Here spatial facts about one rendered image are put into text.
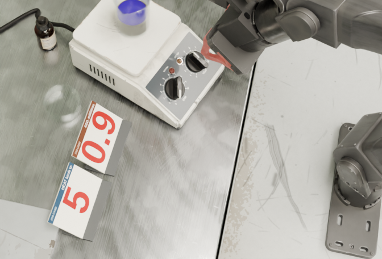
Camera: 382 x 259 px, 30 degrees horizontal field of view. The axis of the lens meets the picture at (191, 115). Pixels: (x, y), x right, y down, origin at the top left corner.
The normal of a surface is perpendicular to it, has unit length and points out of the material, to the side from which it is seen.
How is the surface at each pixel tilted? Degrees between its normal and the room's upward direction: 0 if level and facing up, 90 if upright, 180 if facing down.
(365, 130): 61
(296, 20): 90
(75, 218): 40
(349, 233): 0
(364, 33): 83
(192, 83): 30
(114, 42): 0
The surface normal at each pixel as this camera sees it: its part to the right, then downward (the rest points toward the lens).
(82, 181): 0.66, -0.18
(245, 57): 0.47, -0.12
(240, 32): -0.54, 0.74
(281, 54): 0.05, -0.44
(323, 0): -0.19, -0.61
